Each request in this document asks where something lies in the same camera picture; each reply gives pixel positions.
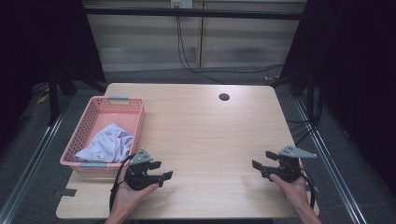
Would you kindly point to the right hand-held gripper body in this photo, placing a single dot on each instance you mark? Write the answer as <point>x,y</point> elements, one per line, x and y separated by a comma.
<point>288,169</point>

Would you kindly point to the black tape strip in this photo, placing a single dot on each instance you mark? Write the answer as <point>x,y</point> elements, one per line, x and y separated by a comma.
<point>67,192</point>

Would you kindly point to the person's right hand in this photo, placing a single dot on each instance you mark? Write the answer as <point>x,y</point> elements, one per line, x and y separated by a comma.
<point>294,189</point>

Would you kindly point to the person's left hand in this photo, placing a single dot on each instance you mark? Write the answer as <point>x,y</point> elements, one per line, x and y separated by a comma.
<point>127,196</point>

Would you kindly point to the white wall socket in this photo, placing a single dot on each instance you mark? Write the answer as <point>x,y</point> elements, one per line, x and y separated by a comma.
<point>182,3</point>

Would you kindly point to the black metal stand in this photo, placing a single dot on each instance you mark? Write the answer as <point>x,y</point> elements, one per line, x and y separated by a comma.
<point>53,99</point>
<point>310,99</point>

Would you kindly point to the black curtain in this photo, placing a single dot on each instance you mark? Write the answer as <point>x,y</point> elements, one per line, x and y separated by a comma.
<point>358,77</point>
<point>37,46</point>

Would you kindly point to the black horizontal bar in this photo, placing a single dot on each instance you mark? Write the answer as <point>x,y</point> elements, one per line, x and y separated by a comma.
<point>186,13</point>

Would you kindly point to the white cat-print towel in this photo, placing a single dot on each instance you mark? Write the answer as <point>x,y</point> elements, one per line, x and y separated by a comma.
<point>107,144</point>

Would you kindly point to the metal floor rail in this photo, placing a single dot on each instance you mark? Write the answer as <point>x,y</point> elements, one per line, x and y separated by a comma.
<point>31,165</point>
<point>330,168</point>

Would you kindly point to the yellow floor item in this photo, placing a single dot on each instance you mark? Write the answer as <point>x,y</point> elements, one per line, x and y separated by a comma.
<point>43,98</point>

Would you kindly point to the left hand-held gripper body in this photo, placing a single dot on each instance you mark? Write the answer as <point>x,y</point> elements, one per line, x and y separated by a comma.
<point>138,179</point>

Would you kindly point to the pink plastic basket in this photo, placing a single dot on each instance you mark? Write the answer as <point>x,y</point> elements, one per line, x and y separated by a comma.
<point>102,124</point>

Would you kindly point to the black table grommet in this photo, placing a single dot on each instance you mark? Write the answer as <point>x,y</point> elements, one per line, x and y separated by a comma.
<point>224,96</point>

